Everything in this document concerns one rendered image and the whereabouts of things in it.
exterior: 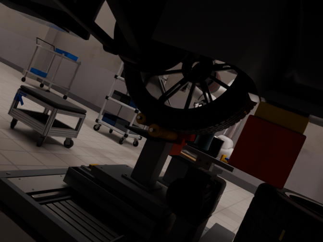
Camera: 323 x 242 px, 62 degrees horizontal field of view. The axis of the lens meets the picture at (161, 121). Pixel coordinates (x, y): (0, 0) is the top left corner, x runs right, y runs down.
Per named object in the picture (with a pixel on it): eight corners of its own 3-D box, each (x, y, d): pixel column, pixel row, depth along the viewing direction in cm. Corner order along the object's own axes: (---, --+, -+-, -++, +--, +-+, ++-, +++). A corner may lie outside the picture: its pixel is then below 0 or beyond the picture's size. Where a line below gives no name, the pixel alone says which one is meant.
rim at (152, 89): (264, 7, 107) (224, 127, 107) (266, 32, 128) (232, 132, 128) (155, -5, 128) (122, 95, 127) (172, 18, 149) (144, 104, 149)
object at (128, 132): (90, 128, 342) (121, 56, 339) (108, 131, 381) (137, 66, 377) (122, 146, 321) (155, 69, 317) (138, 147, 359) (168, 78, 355)
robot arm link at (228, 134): (206, 155, 245) (228, 167, 236) (203, 152, 231) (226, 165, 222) (246, 84, 253) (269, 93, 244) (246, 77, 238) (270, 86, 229)
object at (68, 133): (73, 149, 219) (89, 111, 218) (39, 149, 185) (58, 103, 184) (37, 128, 234) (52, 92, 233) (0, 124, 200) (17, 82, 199)
